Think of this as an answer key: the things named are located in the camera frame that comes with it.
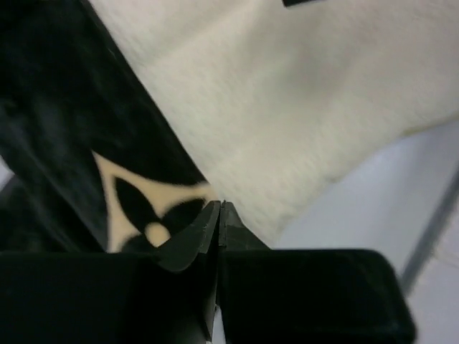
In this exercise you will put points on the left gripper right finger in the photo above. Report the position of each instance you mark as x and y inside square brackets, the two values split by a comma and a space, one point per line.
[235, 239]

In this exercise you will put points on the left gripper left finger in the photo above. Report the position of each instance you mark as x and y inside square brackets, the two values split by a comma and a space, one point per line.
[185, 290]

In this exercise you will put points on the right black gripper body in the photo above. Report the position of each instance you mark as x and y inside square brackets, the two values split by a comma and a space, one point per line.
[291, 3]

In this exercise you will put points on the cream foam pillow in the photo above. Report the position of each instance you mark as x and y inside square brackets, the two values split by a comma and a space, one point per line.
[275, 104]

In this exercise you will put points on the black floral pillowcase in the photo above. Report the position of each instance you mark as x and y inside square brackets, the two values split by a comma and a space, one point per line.
[96, 166]

